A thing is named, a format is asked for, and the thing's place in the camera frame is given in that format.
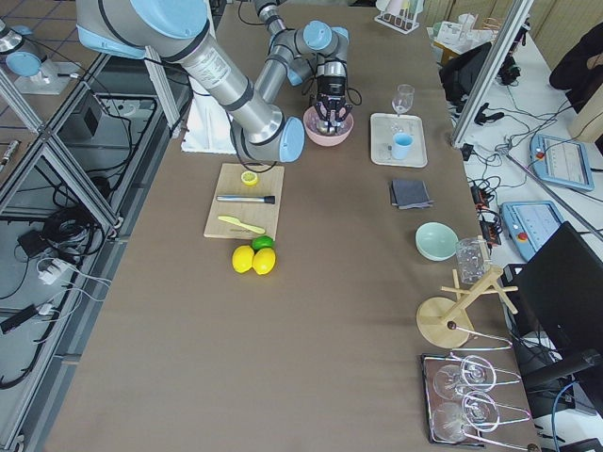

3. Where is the green lime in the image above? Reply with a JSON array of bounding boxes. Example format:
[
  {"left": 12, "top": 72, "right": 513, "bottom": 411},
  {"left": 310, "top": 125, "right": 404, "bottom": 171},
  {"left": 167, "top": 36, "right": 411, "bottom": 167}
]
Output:
[{"left": 251, "top": 235, "right": 274, "bottom": 251}]

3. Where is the black monitor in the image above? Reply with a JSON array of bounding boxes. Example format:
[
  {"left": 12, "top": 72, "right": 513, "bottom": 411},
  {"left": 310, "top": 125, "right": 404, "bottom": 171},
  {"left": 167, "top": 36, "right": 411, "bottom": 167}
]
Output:
[{"left": 513, "top": 222, "right": 602, "bottom": 352}]

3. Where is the clear glass mug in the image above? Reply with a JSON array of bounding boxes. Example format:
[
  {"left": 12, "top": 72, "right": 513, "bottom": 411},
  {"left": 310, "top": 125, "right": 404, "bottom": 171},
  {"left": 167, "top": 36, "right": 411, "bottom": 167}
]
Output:
[{"left": 456, "top": 236, "right": 490, "bottom": 284}]

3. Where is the clear wine glass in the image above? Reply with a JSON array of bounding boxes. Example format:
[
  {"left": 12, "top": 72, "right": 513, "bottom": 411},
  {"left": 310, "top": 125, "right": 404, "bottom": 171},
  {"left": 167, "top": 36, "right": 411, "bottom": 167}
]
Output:
[{"left": 392, "top": 84, "right": 415, "bottom": 115}]

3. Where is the teach pendant upper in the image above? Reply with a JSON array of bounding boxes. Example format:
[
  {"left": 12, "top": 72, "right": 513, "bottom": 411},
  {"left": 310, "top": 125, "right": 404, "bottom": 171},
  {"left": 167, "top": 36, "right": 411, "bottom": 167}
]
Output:
[{"left": 530, "top": 134, "right": 595, "bottom": 192}]

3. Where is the upside-down wine glass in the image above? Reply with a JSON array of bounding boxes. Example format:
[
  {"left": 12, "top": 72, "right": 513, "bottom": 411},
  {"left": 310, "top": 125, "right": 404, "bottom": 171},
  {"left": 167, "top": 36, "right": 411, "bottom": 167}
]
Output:
[
  {"left": 432, "top": 393, "right": 532, "bottom": 443},
  {"left": 432, "top": 355, "right": 521, "bottom": 401}
]

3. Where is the teach pendant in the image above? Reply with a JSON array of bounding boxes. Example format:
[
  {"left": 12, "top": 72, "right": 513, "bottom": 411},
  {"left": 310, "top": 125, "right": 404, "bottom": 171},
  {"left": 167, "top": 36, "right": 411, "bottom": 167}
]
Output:
[
  {"left": 500, "top": 201, "right": 563, "bottom": 261},
  {"left": 530, "top": 134, "right": 595, "bottom": 192}
]

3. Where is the wooden cup tree stand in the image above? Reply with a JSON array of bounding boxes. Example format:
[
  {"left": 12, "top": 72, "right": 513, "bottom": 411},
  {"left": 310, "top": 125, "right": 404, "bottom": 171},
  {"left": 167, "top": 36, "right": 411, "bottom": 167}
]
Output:
[{"left": 416, "top": 266, "right": 518, "bottom": 349}]

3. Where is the green ceramic bowl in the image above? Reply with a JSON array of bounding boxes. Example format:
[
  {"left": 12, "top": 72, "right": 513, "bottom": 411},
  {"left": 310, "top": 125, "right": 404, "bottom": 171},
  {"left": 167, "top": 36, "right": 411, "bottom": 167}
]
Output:
[{"left": 415, "top": 222, "right": 458, "bottom": 262}]

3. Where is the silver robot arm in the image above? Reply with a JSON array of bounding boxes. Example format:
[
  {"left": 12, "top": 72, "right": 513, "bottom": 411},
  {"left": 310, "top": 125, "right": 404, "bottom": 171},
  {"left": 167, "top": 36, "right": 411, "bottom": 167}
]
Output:
[{"left": 76, "top": 1, "right": 350, "bottom": 163}]

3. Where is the grey folded cloth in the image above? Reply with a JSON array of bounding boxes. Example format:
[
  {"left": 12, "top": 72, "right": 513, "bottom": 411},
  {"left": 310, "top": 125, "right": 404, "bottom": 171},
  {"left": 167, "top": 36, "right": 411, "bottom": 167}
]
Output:
[{"left": 390, "top": 179, "right": 432, "bottom": 210}]

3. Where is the white dish rack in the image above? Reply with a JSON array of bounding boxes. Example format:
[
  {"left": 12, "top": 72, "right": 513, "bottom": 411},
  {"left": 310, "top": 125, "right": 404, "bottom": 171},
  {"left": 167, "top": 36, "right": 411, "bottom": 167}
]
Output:
[{"left": 374, "top": 0, "right": 424, "bottom": 34}]

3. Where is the upside-down wine glass upper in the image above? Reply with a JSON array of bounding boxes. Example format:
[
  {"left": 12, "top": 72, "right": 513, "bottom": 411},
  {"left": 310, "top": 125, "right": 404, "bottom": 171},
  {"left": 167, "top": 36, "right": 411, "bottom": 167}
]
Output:
[{"left": 432, "top": 355, "right": 521, "bottom": 401}]

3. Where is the silver metal ice scoop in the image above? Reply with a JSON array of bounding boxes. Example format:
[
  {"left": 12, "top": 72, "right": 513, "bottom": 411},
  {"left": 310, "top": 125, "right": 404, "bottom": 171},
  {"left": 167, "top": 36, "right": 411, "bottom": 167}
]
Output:
[{"left": 315, "top": 112, "right": 342, "bottom": 137}]

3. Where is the yellow lemon back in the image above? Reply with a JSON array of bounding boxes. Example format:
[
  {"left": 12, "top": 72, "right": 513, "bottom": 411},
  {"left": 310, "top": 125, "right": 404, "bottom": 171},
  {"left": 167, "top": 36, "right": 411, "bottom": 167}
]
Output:
[{"left": 252, "top": 248, "right": 276, "bottom": 275}]

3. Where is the teach pendant lower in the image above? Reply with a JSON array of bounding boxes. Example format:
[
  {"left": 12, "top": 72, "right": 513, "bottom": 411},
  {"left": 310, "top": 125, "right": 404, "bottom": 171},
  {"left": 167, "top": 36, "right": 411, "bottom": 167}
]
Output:
[{"left": 500, "top": 201, "right": 563, "bottom": 261}]

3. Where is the half lemon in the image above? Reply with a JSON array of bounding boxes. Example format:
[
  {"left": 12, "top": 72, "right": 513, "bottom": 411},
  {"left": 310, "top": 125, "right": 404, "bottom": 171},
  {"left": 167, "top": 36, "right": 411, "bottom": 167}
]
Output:
[{"left": 240, "top": 170, "right": 259, "bottom": 186}]

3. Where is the black glass rack tray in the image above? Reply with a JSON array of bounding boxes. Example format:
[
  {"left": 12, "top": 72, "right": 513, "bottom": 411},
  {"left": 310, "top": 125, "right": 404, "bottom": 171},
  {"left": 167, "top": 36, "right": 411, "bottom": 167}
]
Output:
[{"left": 420, "top": 354, "right": 485, "bottom": 450}]

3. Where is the steel muddler black tip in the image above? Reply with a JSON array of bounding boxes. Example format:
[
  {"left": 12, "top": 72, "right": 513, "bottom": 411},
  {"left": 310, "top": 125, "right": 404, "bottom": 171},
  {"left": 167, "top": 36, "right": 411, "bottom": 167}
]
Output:
[{"left": 216, "top": 195, "right": 276, "bottom": 204}]

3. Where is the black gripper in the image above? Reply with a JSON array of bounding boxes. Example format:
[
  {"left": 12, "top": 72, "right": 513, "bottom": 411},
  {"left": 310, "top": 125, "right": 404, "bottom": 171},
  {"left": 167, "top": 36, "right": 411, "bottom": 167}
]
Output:
[{"left": 314, "top": 62, "right": 352, "bottom": 130}]

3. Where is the wooden cutting board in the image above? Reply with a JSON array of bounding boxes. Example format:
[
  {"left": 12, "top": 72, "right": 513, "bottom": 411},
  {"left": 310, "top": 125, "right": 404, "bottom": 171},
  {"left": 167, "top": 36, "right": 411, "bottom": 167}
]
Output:
[{"left": 204, "top": 163, "right": 285, "bottom": 239}]

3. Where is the yellow lemon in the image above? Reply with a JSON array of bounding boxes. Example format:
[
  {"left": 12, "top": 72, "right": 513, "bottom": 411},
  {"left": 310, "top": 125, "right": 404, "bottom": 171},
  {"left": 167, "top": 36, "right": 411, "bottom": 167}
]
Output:
[
  {"left": 252, "top": 248, "right": 276, "bottom": 275},
  {"left": 231, "top": 245, "right": 255, "bottom": 273}
]

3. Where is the pink bowl of ice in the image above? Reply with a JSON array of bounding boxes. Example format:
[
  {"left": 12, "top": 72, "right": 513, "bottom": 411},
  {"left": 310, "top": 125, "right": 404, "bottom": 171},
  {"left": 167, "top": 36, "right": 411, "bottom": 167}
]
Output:
[{"left": 302, "top": 107, "right": 354, "bottom": 147}]

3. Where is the yellow lemon front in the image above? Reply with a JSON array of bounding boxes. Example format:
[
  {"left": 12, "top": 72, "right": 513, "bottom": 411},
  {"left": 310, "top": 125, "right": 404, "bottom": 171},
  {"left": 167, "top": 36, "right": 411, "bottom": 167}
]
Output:
[{"left": 231, "top": 245, "right": 255, "bottom": 273}]

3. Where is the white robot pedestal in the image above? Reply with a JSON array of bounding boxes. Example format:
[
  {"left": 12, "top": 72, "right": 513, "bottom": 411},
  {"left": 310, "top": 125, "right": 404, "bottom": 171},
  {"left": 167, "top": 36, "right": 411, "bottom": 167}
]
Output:
[{"left": 181, "top": 78, "right": 236, "bottom": 154}]

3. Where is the upside-down wine glass lower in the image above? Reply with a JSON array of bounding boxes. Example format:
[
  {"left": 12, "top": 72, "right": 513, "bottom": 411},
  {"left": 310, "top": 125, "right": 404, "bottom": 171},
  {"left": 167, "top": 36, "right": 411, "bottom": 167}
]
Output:
[{"left": 432, "top": 393, "right": 532, "bottom": 443}]

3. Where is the cream serving tray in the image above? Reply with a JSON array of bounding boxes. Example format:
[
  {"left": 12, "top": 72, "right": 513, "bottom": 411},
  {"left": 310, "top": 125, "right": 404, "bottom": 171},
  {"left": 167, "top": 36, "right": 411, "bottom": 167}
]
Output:
[{"left": 370, "top": 113, "right": 428, "bottom": 168}]

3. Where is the light blue cup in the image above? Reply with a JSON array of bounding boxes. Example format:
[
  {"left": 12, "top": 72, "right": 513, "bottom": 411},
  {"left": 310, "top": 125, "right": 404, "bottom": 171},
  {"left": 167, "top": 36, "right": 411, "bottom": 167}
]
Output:
[{"left": 391, "top": 132, "right": 414, "bottom": 160}]

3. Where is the aluminium frame post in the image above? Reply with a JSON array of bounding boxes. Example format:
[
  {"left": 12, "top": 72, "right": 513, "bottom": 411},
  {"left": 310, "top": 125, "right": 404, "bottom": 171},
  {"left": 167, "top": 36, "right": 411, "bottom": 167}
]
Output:
[{"left": 450, "top": 0, "right": 533, "bottom": 148}]

